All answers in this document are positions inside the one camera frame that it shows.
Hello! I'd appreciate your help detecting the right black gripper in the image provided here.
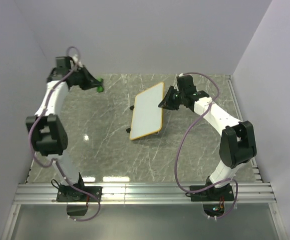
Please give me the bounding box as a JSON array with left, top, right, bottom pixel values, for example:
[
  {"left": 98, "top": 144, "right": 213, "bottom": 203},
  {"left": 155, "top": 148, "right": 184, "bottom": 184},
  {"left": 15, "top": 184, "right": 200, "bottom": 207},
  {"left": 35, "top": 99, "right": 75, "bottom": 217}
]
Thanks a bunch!
[{"left": 157, "top": 86, "right": 185, "bottom": 111}]

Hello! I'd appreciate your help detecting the green whiteboard eraser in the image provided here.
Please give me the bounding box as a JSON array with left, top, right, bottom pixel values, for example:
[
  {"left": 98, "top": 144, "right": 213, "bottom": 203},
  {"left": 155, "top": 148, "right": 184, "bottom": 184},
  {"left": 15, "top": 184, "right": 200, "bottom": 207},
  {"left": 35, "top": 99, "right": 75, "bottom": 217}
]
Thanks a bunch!
[{"left": 96, "top": 77, "right": 104, "bottom": 93}]

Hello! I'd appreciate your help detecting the yellow framed whiteboard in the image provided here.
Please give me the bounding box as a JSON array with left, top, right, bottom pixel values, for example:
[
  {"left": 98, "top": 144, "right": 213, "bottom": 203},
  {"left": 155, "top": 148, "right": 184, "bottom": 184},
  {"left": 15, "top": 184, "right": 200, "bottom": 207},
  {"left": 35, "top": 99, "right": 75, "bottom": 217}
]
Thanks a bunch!
[{"left": 129, "top": 82, "right": 164, "bottom": 141}]

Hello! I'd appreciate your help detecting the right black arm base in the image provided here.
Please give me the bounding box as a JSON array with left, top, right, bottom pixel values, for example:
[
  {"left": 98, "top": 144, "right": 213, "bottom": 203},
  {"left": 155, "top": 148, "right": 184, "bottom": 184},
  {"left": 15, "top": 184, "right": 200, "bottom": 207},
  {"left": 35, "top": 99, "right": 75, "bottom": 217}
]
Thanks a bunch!
[{"left": 185, "top": 183, "right": 235, "bottom": 202}]

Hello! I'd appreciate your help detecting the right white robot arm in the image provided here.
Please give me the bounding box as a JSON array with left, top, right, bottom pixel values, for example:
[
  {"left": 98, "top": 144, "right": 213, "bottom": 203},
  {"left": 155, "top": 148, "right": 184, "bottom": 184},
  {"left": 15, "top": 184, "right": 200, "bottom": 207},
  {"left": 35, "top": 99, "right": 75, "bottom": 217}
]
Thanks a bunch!
[{"left": 158, "top": 72, "right": 257, "bottom": 200}]

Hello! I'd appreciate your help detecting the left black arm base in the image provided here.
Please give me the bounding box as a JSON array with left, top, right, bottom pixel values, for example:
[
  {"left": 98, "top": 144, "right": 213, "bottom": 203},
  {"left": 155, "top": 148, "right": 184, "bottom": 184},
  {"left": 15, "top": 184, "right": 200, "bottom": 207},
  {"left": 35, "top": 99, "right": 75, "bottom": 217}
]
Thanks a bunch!
[{"left": 56, "top": 183, "right": 102, "bottom": 203}]

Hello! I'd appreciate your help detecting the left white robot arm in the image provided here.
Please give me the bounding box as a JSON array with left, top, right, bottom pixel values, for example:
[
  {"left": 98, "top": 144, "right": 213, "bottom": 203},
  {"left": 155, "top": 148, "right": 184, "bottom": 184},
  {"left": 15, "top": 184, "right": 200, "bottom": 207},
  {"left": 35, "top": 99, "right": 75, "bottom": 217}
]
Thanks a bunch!
[{"left": 25, "top": 66, "right": 104, "bottom": 201}]

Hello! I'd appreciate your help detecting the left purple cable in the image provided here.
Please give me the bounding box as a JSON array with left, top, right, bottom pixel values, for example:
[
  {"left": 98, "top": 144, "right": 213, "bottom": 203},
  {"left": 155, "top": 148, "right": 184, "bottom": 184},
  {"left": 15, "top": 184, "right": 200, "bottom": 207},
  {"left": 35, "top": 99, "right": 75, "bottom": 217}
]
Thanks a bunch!
[{"left": 27, "top": 46, "right": 102, "bottom": 222}]

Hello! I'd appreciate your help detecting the purple cable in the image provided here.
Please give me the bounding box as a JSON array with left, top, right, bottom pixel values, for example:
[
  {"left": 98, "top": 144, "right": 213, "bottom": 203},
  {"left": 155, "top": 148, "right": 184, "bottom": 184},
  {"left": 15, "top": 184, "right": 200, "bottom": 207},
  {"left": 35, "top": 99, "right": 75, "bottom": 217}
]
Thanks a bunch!
[
  {"left": 175, "top": 72, "right": 240, "bottom": 222},
  {"left": 27, "top": 46, "right": 102, "bottom": 222}
]

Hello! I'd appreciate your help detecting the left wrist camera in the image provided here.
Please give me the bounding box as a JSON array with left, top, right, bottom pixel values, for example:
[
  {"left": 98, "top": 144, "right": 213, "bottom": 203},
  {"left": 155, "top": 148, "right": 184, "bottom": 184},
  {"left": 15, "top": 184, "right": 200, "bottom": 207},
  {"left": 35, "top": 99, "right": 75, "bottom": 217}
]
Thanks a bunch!
[{"left": 55, "top": 56, "right": 71, "bottom": 70}]

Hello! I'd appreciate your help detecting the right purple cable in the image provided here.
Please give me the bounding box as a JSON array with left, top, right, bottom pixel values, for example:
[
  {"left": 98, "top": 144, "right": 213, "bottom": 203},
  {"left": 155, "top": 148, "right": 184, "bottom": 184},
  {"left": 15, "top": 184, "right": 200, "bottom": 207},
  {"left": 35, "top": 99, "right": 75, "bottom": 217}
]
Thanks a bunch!
[{"left": 175, "top": 72, "right": 240, "bottom": 222}]

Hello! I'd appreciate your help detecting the aluminium right side rail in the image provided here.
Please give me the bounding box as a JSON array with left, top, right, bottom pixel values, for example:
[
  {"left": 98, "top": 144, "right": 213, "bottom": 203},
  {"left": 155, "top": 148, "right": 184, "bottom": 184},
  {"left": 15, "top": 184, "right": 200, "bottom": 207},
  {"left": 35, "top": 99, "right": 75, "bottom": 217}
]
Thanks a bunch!
[{"left": 226, "top": 75, "right": 264, "bottom": 183}]

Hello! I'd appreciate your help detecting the aluminium rail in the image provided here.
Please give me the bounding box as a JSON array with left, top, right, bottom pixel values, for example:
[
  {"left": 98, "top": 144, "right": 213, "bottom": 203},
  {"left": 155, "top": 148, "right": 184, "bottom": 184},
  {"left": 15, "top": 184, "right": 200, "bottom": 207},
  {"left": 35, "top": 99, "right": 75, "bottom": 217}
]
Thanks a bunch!
[
  {"left": 226, "top": 75, "right": 264, "bottom": 183},
  {"left": 1, "top": 181, "right": 276, "bottom": 240}
]

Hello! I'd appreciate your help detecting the aluminium front rail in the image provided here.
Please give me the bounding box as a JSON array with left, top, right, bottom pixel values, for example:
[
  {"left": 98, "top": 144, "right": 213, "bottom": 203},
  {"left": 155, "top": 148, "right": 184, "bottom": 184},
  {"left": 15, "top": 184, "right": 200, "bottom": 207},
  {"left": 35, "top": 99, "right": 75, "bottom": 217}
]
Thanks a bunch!
[{"left": 1, "top": 181, "right": 276, "bottom": 240}]

